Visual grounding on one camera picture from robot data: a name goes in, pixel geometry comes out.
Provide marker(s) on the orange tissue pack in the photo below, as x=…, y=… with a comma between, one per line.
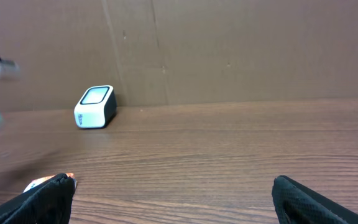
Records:
x=41, y=180

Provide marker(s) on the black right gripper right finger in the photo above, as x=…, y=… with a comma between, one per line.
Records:
x=296, y=204

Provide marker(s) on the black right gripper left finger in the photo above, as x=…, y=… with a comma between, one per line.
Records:
x=48, y=202

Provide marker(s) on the white barcode scanner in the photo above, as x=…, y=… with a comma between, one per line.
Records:
x=96, y=107

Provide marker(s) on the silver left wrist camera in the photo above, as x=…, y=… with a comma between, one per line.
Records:
x=9, y=69

